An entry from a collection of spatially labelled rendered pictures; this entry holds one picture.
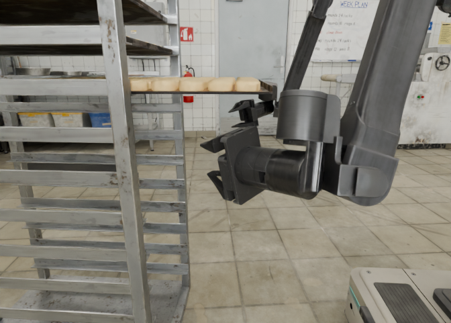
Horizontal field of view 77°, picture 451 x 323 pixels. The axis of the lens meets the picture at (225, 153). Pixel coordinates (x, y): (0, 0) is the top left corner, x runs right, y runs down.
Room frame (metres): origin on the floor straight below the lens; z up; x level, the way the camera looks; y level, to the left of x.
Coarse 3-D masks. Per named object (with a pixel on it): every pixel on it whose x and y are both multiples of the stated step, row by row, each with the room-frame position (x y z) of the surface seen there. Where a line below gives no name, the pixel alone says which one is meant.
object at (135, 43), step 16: (0, 48) 0.68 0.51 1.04; (16, 48) 0.68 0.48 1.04; (32, 48) 0.68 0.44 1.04; (48, 48) 0.68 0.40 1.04; (64, 48) 0.68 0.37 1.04; (80, 48) 0.68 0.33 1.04; (96, 48) 0.68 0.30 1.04; (128, 48) 0.68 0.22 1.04; (144, 48) 0.68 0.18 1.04; (160, 48) 0.81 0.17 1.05
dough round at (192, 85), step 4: (192, 80) 0.60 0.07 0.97; (180, 84) 0.56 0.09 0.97; (184, 84) 0.55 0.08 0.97; (188, 84) 0.55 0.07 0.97; (192, 84) 0.55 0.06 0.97; (196, 84) 0.56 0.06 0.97; (200, 84) 0.56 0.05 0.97; (180, 88) 0.56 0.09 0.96; (184, 88) 0.55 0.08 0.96; (188, 88) 0.55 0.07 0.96; (192, 88) 0.55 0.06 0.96; (196, 88) 0.55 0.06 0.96; (200, 88) 0.56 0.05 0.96
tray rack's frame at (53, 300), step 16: (0, 64) 0.99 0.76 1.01; (0, 96) 0.99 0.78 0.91; (16, 144) 0.99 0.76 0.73; (32, 192) 1.01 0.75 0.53; (32, 208) 1.00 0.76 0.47; (48, 272) 1.01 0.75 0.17; (160, 288) 0.94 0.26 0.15; (176, 288) 0.94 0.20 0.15; (16, 304) 0.85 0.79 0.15; (32, 304) 0.85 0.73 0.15; (48, 304) 0.85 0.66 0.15; (64, 304) 0.85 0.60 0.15; (80, 304) 0.85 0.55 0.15; (96, 304) 0.85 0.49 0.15; (112, 304) 0.85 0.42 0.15; (128, 304) 0.85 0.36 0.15; (160, 304) 0.85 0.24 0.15; (176, 304) 0.85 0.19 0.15; (0, 320) 0.78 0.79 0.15; (16, 320) 0.78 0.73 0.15; (32, 320) 0.78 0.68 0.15; (48, 320) 0.78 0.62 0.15; (160, 320) 0.78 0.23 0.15; (176, 320) 0.78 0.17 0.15
